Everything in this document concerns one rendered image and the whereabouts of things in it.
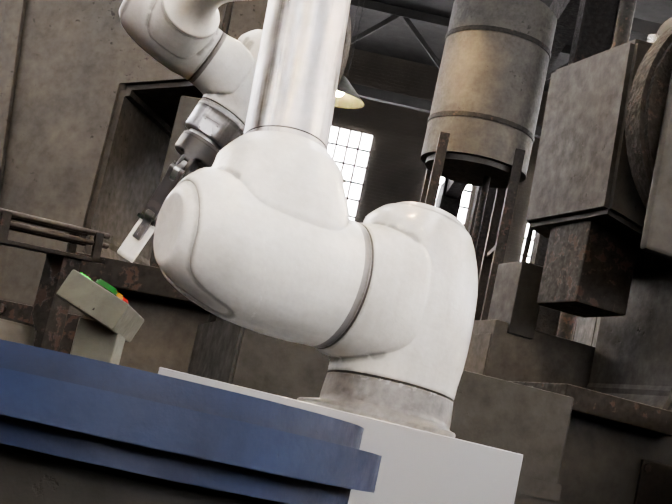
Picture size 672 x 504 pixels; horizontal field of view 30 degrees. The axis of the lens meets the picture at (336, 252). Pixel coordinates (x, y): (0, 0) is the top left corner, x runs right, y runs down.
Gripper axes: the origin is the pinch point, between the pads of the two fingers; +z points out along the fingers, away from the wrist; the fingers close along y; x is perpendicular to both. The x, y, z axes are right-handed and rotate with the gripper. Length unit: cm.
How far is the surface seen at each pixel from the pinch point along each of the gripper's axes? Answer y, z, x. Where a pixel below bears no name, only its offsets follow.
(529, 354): -296, -70, 101
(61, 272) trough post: -39.4, 10.5, -16.2
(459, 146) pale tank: -780, -264, 25
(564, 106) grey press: -273, -157, 59
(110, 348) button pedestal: -2.3, 17.2, 6.2
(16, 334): 1.2, 23.6, -7.2
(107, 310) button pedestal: 4.7, 12.3, 3.5
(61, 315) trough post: -41.7, 17.5, -11.9
